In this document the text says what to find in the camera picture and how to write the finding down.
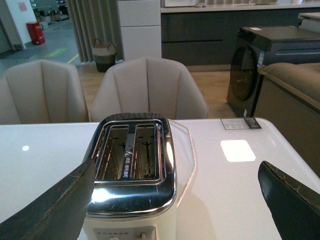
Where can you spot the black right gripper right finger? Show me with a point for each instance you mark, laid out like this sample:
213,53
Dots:
294,207

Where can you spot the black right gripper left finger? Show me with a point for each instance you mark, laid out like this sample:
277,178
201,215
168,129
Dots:
57,214

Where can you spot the white chrome two-slot toaster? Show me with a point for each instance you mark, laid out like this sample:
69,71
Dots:
135,185

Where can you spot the info card on table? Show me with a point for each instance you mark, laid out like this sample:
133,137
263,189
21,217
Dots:
244,123

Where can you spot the beige sofa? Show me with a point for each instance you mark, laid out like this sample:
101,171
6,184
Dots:
290,99

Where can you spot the beige chair left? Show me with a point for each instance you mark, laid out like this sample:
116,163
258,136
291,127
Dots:
42,92

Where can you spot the woven laundry basket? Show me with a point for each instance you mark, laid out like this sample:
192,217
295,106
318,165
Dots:
104,55

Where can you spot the red box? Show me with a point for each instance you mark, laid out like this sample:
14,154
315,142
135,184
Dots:
35,32

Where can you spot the beige curtain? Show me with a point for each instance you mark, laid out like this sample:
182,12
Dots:
95,19

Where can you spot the dark grey kitchen counter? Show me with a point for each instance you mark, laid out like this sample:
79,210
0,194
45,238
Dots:
200,37

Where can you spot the white tall cabinet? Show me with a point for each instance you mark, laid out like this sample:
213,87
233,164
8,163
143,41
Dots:
140,28

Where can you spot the white microwave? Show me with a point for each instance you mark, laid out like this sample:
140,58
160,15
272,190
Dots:
179,3

